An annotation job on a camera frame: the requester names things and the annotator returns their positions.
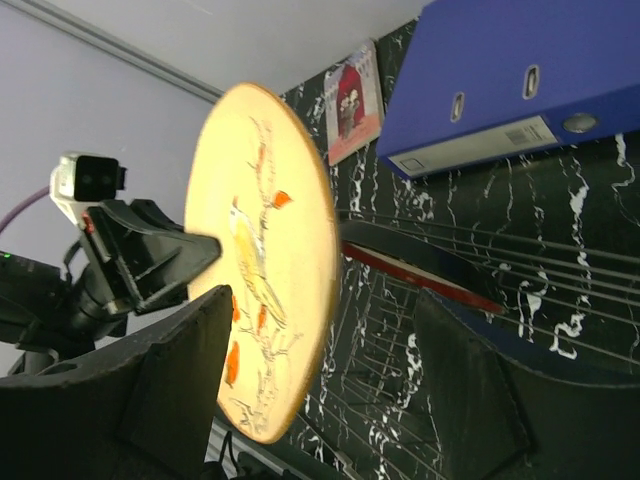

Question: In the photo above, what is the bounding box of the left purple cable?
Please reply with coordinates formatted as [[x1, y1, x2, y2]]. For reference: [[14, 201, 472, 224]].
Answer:
[[0, 184, 54, 234]]

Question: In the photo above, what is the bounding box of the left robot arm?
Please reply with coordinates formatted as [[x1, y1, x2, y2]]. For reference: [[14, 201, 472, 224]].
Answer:
[[1, 199, 222, 360]]

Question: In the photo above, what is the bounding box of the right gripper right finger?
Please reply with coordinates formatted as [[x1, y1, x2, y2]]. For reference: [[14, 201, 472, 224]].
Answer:
[[413, 290, 639, 479]]

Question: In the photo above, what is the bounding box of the red illustrated booklet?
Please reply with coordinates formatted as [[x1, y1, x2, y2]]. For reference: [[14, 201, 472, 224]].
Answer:
[[324, 39, 385, 167]]

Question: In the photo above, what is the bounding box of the blue ring binder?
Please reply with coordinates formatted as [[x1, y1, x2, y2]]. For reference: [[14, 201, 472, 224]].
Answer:
[[376, 0, 639, 179]]

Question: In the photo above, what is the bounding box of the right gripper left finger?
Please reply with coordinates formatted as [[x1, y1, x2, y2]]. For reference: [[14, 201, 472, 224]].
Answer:
[[1, 285, 232, 479]]

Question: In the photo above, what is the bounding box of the black wire dish rack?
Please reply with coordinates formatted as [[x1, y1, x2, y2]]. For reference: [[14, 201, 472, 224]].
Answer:
[[298, 209, 639, 479]]

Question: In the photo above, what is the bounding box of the cream floral plate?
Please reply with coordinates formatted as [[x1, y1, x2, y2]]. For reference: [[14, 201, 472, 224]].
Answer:
[[184, 82, 342, 444]]

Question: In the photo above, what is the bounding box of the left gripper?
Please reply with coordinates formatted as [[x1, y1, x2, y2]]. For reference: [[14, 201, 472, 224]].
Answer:
[[61, 199, 221, 335]]

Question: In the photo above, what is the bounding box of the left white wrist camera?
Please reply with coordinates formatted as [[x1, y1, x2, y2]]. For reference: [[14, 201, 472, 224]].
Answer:
[[49, 151, 127, 229]]

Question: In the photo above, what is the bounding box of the red rimmed cream plate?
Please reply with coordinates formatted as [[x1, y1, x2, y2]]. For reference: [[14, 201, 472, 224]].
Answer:
[[340, 220, 505, 314]]

